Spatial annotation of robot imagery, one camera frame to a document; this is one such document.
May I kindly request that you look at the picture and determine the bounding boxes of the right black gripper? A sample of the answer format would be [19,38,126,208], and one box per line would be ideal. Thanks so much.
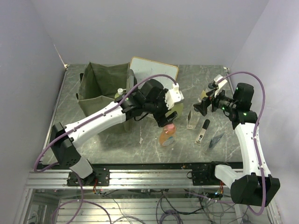
[193,85,237,116]

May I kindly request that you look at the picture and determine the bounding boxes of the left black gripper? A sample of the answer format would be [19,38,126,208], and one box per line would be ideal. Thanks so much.
[144,88,178,126]

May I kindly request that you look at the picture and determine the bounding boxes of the orange bottle pink cap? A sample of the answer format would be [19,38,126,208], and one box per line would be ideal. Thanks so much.
[159,124,176,147]

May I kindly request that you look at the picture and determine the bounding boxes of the yellow pump lotion bottle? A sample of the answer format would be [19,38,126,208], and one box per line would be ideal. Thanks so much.
[114,88,126,99]

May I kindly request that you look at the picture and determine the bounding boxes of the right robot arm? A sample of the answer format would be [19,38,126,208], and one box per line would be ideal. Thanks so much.
[193,83,280,207]

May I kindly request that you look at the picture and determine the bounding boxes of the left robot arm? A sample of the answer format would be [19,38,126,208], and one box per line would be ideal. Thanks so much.
[49,78,184,185]

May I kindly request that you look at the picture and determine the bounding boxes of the green canvas bag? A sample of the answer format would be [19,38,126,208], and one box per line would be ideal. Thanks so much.
[76,63,137,117]

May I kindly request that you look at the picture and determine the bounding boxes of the clear bottle yellow label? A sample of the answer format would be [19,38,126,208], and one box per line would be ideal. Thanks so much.
[199,89,209,101]

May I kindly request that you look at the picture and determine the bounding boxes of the green bottle pink pump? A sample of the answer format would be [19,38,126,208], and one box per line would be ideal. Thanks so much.
[171,103,184,120]

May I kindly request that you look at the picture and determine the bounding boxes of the clear square bottle black cap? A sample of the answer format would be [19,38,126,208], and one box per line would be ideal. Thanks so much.
[186,105,201,130]

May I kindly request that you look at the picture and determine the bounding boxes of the black beige slim tube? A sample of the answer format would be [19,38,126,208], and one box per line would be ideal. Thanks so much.
[195,119,210,144]

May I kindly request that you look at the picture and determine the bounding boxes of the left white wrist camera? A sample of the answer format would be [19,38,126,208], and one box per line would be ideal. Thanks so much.
[165,83,185,110]

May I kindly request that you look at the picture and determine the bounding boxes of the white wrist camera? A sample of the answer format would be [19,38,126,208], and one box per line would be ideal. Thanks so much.
[165,83,185,110]
[208,74,228,97]

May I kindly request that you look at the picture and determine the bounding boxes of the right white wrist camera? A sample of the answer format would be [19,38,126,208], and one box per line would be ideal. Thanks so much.
[208,74,228,97]

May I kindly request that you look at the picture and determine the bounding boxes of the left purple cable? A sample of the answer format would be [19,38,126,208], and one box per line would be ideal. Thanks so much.
[34,74,176,224]

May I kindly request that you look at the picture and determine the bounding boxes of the purple cable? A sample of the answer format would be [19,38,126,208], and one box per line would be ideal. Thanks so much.
[34,74,176,224]
[216,71,267,215]

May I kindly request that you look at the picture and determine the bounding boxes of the small whiteboard wooden frame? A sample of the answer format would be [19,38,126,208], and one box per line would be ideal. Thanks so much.
[129,57,178,83]

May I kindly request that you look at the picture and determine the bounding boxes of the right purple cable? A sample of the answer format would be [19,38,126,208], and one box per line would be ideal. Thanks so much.
[216,71,267,215]

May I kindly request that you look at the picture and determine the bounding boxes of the loose cables under frame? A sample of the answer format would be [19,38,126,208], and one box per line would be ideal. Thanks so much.
[77,185,255,224]

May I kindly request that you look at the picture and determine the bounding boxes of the aluminium rail frame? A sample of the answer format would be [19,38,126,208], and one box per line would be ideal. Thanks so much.
[15,165,282,224]

